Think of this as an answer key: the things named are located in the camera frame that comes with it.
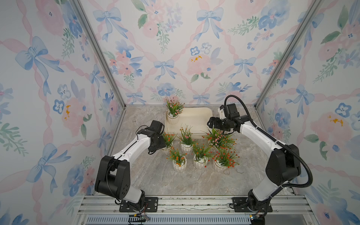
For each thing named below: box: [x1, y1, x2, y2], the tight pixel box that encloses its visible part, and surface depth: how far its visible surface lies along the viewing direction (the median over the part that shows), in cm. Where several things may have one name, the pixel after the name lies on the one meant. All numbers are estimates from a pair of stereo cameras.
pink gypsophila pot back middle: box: [178, 123, 195, 155], surface depth 90 cm
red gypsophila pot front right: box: [211, 143, 240, 168], surface depth 80 cm
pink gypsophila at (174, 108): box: [165, 96, 186, 125], surface depth 105 cm
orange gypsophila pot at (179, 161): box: [165, 146, 188, 173], surface depth 82 cm
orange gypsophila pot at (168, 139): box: [161, 132, 179, 151], surface depth 89 cm
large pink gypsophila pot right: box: [200, 127, 238, 151], surface depth 85 cm
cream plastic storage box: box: [164, 107, 214, 140], surface depth 108 cm
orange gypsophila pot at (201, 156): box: [192, 142, 212, 170], surface depth 83 cm
